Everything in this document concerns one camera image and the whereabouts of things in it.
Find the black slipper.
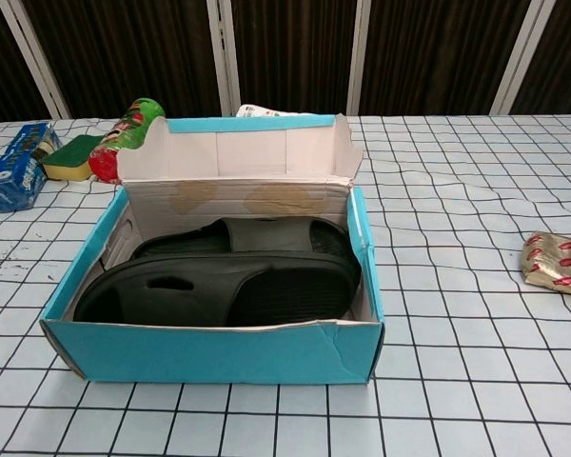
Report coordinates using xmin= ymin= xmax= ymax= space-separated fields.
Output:
xmin=132 ymin=217 xmax=352 ymax=262
xmin=73 ymin=251 xmax=363 ymax=328

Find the light blue shoe box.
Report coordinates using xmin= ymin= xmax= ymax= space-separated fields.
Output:
xmin=38 ymin=112 xmax=386 ymax=386

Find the blue cardboard wrap box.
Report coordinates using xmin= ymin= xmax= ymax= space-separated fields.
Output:
xmin=0 ymin=121 xmax=64 ymax=213

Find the green chips can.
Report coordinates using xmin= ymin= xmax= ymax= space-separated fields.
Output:
xmin=88 ymin=97 xmax=167 ymax=184

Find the white black checkered tablecloth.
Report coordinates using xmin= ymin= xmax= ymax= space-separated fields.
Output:
xmin=0 ymin=113 xmax=571 ymax=457

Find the green yellow sponge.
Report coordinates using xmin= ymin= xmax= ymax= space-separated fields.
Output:
xmin=44 ymin=133 xmax=107 ymax=182

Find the gold red snack packet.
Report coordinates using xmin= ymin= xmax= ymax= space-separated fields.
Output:
xmin=521 ymin=231 xmax=571 ymax=301

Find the white metal screen post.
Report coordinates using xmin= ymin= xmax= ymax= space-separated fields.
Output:
xmin=207 ymin=0 xmax=242 ymax=118
xmin=492 ymin=0 xmax=546 ymax=117
xmin=345 ymin=0 xmax=380 ymax=117
xmin=0 ymin=0 xmax=71 ymax=120

